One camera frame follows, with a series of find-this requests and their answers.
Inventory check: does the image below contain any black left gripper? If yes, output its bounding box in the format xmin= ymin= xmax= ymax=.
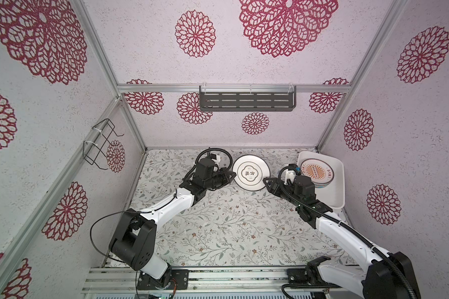
xmin=205 ymin=167 xmax=237 ymax=191

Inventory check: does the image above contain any orange sunburst plate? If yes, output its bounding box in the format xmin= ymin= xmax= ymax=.
xmin=301 ymin=158 xmax=334 ymax=184

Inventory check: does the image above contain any white plate thin green rim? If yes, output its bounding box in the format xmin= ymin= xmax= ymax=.
xmin=233 ymin=154 xmax=271 ymax=191

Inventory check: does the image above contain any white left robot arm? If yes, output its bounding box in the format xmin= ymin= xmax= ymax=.
xmin=109 ymin=154 xmax=236 ymax=287

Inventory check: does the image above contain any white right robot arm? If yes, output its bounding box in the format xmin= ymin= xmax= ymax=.
xmin=263 ymin=175 xmax=421 ymax=299

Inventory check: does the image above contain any white plastic bin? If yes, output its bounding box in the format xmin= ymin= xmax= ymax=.
xmin=298 ymin=151 xmax=345 ymax=210

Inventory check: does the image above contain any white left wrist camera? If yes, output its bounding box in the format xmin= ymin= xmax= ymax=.
xmin=212 ymin=154 xmax=222 ymax=169

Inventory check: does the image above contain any right black corrugated cable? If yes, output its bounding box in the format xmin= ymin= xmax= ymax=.
xmin=276 ymin=165 xmax=418 ymax=299

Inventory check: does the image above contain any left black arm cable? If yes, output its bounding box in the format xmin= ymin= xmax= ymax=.
xmin=89 ymin=148 xmax=233 ymax=299

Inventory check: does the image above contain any dark metal wall shelf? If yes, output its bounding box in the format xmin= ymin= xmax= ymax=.
xmin=198 ymin=86 xmax=296 ymax=112

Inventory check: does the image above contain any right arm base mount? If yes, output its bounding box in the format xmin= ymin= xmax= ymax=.
xmin=286 ymin=256 xmax=339 ymax=288

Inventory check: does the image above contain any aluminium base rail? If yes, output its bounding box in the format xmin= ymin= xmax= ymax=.
xmin=82 ymin=265 xmax=395 ymax=296

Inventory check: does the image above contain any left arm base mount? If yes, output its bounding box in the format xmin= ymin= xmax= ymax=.
xmin=137 ymin=268 xmax=190 ymax=291

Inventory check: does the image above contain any black wire wall rack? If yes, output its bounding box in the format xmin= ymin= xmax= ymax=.
xmin=82 ymin=118 xmax=126 ymax=173

